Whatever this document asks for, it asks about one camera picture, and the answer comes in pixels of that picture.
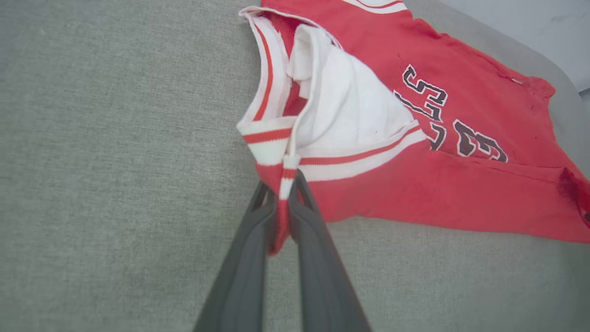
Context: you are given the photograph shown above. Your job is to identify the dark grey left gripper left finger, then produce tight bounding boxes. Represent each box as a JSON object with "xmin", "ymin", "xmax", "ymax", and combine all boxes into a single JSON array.
[{"xmin": 194, "ymin": 181, "xmax": 277, "ymax": 332}]

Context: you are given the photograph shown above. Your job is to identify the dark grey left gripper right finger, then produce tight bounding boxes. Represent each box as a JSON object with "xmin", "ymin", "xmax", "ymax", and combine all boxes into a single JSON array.
[{"xmin": 288, "ymin": 170, "xmax": 372, "ymax": 332}]

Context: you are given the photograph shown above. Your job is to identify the grey fabric sofa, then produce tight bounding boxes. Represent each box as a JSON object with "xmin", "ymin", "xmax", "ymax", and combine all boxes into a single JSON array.
[{"xmin": 0, "ymin": 0, "xmax": 590, "ymax": 332}]

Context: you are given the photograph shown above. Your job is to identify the red basketball jersey white trim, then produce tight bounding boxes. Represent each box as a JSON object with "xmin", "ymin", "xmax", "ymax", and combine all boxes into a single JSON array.
[{"xmin": 236, "ymin": 0, "xmax": 590, "ymax": 255}]

